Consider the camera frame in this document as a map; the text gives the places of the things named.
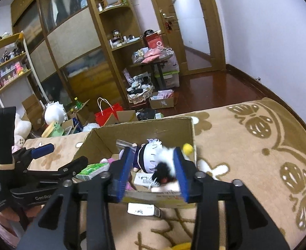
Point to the fluffy black white plush toy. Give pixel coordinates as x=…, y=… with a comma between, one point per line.
x=166, y=169

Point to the red box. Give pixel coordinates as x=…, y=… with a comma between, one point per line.
x=154, y=41

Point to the green bottle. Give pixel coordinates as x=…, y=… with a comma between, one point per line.
x=77, y=102

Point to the beige patterned blanket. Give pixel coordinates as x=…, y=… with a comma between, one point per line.
x=246, y=161

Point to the red paper bag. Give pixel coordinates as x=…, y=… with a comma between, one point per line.
x=108, y=114

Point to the wooden corner shelf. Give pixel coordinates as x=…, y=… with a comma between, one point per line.
x=115, y=8

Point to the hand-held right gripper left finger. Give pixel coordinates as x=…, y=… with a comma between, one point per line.
x=124, y=172

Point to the yellow dog plush toy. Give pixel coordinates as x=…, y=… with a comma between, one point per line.
x=181, y=246

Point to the black cap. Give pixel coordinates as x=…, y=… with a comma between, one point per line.
x=149, y=32

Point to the white cream plush toy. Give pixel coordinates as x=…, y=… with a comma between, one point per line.
x=22, y=126

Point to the pink packets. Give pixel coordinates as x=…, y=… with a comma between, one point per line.
x=151, y=55

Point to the cardboard box with bottles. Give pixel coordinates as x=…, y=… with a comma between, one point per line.
x=81, y=114

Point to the row of dark figurines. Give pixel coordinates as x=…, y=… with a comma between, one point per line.
x=7, y=56

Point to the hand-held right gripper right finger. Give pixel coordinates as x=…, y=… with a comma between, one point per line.
x=181, y=172

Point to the green tissue packet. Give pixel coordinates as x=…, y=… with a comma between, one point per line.
x=95, y=169

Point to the small black white box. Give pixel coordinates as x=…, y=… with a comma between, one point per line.
x=141, y=209

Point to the cardboard box with pink items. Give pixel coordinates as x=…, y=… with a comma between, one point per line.
x=162, y=100

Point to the tall empty cardboard box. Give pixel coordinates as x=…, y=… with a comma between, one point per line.
x=33, y=109

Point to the brown cardboard box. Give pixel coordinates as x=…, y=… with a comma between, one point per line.
x=142, y=131

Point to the red hanging keys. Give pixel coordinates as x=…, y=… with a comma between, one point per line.
x=167, y=26

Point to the white round plush toy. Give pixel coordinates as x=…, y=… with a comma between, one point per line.
x=54, y=113

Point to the pink bear plush toy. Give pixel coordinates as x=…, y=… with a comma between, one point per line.
x=104, y=160

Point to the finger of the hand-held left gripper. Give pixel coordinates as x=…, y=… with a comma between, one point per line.
x=73, y=164
x=43, y=151

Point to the yellow figurine shelf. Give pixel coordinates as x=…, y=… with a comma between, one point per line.
x=5, y=38

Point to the small round wooden table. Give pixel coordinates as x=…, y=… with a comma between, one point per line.
x=153, y=63

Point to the person's left forearm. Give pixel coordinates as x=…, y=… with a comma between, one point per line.
x=1, y=226

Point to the clear plastic bag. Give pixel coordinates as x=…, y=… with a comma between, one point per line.
x=126, y=144

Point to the clear storage bin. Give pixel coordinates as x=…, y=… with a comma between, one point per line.
x=172, y=79

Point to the green frog toy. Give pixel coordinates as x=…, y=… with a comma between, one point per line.
x=54, y=129

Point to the wooden sliding door wardrobe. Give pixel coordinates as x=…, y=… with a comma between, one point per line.
x=72, y=31

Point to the dark glass jar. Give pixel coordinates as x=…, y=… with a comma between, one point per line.
x=115, y=35

